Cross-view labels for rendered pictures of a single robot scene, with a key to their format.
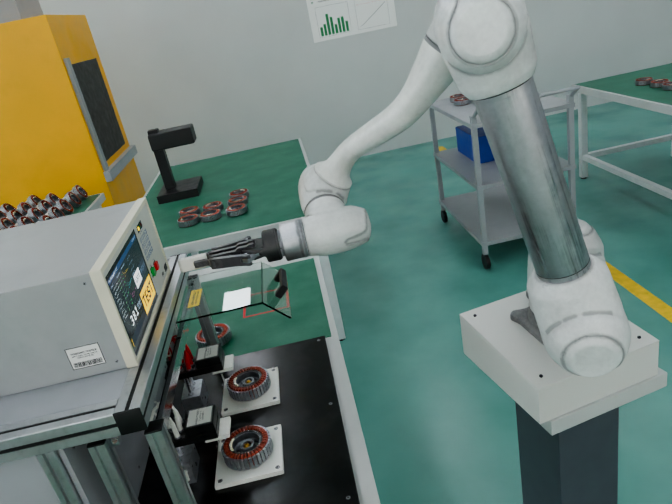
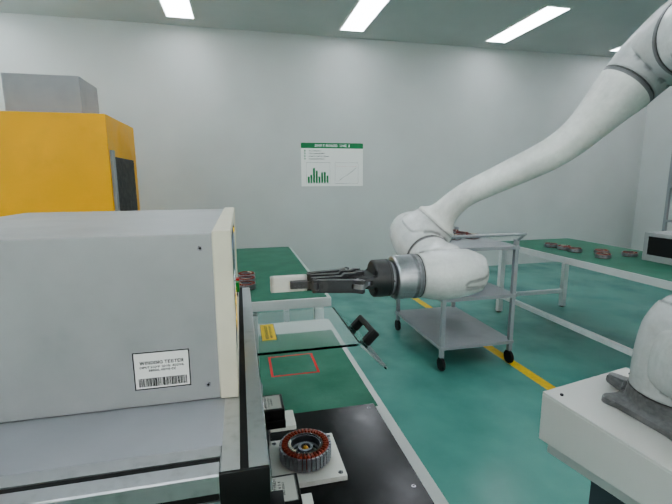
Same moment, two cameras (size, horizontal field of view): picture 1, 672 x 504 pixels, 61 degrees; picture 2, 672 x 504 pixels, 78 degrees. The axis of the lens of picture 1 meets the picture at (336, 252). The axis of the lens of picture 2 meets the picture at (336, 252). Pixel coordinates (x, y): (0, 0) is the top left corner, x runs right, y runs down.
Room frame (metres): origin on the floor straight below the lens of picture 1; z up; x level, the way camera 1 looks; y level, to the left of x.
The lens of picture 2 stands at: (0.44, 0.37, 1.37)
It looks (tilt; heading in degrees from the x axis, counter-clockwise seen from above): 10 degrees down; 350
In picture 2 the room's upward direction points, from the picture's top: straight up
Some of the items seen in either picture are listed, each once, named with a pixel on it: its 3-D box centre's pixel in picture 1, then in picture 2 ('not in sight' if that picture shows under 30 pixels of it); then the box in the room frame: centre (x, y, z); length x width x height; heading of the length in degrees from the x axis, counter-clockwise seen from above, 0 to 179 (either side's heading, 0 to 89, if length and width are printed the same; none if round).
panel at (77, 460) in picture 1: (128, 397); not in sight; (1.13, 0.54, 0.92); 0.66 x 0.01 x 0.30; 3
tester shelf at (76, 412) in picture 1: (73, 342); (115, 360); (1.12, 0.61, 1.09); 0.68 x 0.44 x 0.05; 3
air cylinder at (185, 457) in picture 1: (184, 463); not in sight; (1.01, 0.43, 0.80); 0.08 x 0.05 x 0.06; 3
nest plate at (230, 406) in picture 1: (251, 390); (305, 459); (1.26, 0.29, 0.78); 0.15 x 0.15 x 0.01; 3
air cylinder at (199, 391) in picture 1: (195, 396); not in sight; (1.25, 0.44, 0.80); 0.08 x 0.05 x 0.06; 3
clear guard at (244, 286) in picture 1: (223, 299); (297, 340); (1.30, 0.30, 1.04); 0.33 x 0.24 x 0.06; 93
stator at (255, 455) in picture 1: (247, 446); not in sight; (1.02, 0.28, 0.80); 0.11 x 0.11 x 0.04
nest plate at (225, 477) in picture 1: (249, 455); not in sight; (1.02, 0.28, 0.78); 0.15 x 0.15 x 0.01; 3
